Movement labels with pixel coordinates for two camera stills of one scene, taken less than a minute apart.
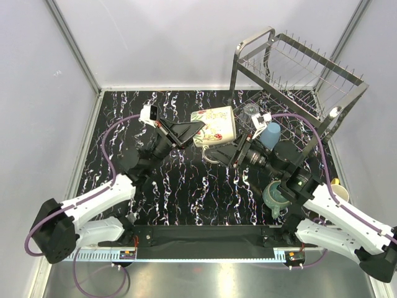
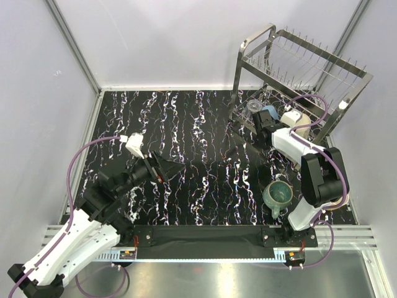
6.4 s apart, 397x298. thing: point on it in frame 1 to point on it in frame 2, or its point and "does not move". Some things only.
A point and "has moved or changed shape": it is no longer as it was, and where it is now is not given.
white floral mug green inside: [219, 127] to [303, 120]
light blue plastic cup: [270, 135] has moved or changed shape
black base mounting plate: [208, 242] does not move
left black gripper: [179, 133] to [160, 168]
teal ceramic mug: [273, 198] does not move
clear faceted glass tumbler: [249, 110] has moved or changed shape
